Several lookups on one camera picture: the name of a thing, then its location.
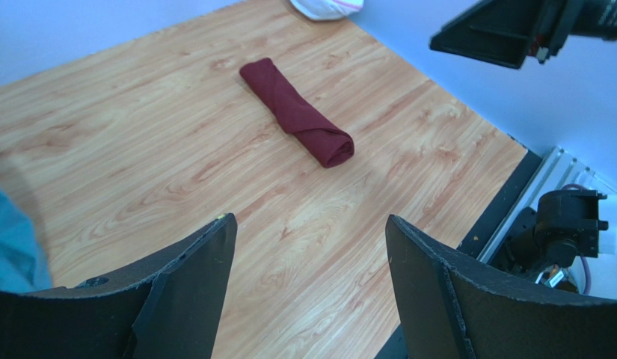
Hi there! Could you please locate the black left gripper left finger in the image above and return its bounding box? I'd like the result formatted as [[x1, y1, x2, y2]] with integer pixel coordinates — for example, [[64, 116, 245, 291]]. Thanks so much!
[[24, 213, 238, 358]]

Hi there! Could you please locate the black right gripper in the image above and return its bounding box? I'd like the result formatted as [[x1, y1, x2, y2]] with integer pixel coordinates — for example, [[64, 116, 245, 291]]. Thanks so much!
[[429, 0, 588, 70]]

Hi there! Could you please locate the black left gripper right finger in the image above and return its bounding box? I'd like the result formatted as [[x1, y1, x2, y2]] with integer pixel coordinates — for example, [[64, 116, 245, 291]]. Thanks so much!
[[385, 215, 617, 358]]

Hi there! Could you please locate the dark red cloth napkin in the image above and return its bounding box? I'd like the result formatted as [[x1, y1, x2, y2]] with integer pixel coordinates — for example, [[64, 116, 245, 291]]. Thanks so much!
[[239, 58, 355, 168]]

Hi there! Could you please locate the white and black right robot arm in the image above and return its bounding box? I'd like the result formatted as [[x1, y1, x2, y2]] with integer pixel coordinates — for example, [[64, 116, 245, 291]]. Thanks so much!
[[429, 1, 617, 295]]

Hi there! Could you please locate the blue-grey t-shirt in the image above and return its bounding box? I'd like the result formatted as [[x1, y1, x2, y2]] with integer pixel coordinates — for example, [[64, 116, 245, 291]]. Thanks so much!
[[0, 189, 52, 293]]

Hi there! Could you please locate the white and pink mesh bag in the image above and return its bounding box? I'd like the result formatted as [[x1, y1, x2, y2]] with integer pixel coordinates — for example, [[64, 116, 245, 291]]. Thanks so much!
[[290, 0, 364, 21]]

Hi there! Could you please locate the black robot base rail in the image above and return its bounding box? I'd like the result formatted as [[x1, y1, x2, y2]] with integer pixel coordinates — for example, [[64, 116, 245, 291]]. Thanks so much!
[[378, 147, 617, 358]]

